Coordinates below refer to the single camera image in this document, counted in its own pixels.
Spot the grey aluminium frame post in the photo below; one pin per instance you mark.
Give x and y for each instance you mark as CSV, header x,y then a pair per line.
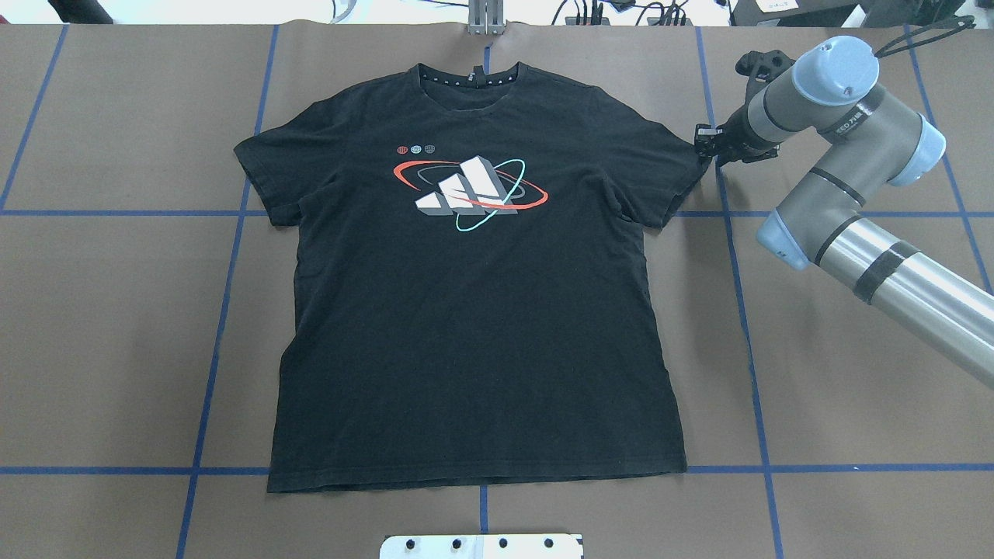
x,y
486,17

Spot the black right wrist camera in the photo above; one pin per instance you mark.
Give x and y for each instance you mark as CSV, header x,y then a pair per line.
x,y
761,68

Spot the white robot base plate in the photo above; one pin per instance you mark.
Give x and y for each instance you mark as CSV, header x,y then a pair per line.
x,y
507,545

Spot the black graphic t-shirt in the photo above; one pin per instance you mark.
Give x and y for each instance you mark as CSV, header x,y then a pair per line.
x,y
471,293

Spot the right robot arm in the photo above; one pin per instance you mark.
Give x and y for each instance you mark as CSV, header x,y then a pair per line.
x,y
874,140

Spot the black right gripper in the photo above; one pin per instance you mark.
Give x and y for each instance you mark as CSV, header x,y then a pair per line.
x,y
735,137

